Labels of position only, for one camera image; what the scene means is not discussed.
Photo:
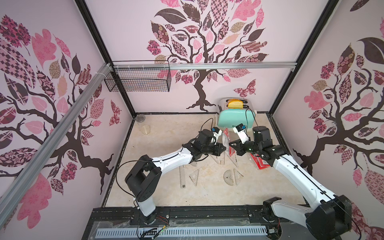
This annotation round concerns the aluminium rail back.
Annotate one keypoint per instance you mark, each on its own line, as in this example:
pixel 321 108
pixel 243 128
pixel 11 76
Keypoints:
pixel 204 65

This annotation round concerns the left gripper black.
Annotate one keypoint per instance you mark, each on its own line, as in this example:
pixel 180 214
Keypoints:
pixel 217 151

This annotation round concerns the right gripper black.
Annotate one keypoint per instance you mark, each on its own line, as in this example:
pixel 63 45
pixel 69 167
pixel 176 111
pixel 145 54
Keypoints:
pixel 240 146

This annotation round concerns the clear glass jar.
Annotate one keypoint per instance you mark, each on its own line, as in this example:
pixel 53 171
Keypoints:
pixel 142 124

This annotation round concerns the aluminium rail left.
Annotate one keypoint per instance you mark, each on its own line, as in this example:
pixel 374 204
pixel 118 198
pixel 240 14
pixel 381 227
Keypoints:
pixel 30 172

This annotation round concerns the clear triangle set square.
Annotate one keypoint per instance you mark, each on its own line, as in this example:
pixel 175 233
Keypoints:
pixel 194 177

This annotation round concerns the aluminium rail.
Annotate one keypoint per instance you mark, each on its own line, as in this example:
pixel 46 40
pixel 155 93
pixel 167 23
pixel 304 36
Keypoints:
pixel 30 172
pixel 204 65

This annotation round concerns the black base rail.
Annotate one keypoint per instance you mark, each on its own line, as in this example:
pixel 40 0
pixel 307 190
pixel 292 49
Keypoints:
pixel 252 213

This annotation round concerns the yellow toast slice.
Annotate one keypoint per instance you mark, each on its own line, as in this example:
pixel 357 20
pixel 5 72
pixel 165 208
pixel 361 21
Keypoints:
pixel 235 104

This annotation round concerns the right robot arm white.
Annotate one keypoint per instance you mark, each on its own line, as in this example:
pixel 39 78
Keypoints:
pixel 327 216

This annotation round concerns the white slotted cable duct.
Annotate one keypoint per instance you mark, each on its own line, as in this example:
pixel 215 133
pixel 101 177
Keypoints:
pixel 180 232

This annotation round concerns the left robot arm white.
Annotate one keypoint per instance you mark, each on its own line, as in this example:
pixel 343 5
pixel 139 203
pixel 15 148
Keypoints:
pixel 144 177

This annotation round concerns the clear straight ruler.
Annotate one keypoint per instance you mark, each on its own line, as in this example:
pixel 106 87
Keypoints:
pixel 182 177

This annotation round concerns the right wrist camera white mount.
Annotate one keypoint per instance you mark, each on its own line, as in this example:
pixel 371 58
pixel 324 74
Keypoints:
pixel 241 131

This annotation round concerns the black wire basket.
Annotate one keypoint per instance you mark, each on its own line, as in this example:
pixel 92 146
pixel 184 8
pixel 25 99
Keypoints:
pixel 140 76

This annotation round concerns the clear triangle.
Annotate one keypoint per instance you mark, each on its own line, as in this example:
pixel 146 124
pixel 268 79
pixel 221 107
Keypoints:
pixel 238 177
pixel 234 161
pixel 218 159

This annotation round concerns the mint green toaster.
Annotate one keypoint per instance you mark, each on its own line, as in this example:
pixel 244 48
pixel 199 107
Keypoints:
pixel 229 118

